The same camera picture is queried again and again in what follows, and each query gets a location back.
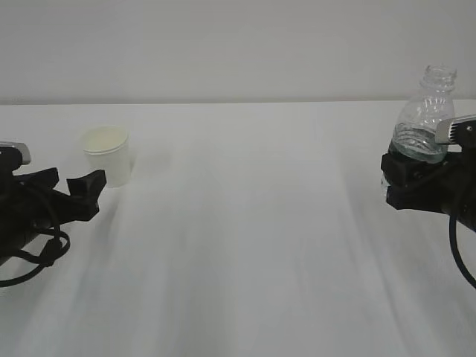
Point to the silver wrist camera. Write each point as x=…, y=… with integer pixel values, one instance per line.
x=14, y=154
x=446, y=131

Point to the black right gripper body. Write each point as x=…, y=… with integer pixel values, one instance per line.
x=458, y=183

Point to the white paper cup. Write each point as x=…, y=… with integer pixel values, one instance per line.
x=107, y=148

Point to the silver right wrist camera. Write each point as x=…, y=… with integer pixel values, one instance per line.
x=446, y=131

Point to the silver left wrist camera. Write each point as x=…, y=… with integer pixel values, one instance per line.
x=14, y=154

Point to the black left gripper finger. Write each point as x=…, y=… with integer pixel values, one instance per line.
x=43, y=180
x=81, y=202

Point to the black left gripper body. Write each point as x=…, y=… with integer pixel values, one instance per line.
x=23, y=215

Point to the clear green-label water bottle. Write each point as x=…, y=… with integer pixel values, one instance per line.
x=414, y=132

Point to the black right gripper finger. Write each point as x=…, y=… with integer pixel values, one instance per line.
x=403, y=172
x=429, y=193

